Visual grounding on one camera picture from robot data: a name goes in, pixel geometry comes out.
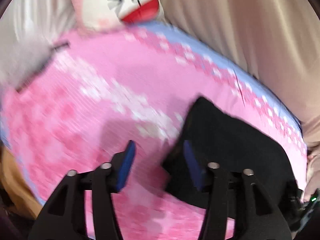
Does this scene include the black pants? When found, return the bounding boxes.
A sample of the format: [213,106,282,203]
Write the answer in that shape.
[162,96,302,223]

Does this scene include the right hand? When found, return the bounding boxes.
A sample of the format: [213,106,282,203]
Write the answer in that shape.
[303,154,320,202]

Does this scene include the pink rose bed sheet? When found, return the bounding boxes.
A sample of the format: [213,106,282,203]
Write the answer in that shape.
[1,22,307,239]

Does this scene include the beige headboard cushion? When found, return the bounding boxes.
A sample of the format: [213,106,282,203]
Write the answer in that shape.
[160,0,319,147]

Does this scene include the white cat face pillow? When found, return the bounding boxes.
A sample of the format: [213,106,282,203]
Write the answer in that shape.
[71,0,163,32]

